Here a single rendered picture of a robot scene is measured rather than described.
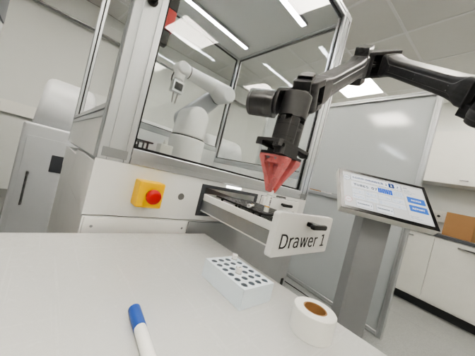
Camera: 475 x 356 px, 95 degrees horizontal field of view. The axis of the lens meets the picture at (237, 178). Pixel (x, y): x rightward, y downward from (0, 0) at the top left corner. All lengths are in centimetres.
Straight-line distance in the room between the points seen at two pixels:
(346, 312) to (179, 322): 137
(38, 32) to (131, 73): 349
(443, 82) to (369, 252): 108
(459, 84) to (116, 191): 83
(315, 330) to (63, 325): 34
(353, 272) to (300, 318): 117
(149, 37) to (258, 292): 66
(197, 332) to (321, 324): 19
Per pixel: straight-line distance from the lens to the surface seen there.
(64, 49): 408
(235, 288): 44
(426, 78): 75
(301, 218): 60
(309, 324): 42
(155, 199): 62
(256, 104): 48
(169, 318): 39
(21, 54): 407
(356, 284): 161
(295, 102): 45
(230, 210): 67
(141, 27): 71
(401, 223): 150
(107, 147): 64
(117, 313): 39
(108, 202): 67
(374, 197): 151
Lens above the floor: 99
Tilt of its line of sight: 1 degrees down
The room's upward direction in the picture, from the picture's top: 14 degrees clockwise
